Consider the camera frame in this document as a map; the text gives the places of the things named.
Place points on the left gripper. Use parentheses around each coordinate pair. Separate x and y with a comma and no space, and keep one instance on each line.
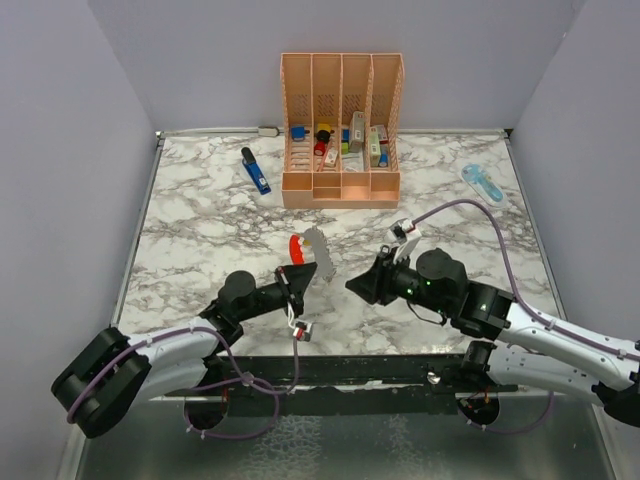
(298,277)

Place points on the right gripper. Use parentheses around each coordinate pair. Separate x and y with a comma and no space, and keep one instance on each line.
(375,285)

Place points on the metal key holder red handle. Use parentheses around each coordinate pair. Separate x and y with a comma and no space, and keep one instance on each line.
(311,246)

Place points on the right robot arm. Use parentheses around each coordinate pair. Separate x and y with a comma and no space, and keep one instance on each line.
(512,343)

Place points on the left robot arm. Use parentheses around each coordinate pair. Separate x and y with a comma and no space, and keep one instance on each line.
(115,372)

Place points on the blue stapler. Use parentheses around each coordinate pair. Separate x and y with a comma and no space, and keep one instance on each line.
(254,171)

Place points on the black red bottle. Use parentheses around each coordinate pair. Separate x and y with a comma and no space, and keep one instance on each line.
(323,138)

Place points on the blue cube in organizer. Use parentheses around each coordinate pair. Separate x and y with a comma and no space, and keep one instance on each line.
(298,133)

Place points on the white red box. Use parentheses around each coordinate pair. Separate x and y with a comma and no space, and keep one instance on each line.
(378,146)

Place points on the blue blister pack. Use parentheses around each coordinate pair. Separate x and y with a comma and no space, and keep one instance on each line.
(478,178)

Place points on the grey green box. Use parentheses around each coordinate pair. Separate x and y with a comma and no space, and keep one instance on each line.
(356,132)

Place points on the peach desk organizer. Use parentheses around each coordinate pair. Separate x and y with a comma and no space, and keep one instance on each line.
(329,88)

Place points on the aluminium rail frame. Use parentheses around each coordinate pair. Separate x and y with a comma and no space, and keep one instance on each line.
(196,216)

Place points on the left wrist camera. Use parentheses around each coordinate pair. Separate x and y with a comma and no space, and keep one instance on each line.
(302,331)

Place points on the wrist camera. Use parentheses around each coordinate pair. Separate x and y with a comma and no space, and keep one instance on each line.
(302,331)
(404,236)

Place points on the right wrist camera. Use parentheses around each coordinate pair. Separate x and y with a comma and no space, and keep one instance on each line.
(404,236)

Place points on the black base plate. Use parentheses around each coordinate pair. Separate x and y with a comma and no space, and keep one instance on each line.
(338,385)

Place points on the white plug at wall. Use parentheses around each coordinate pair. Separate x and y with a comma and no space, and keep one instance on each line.
(268,131)

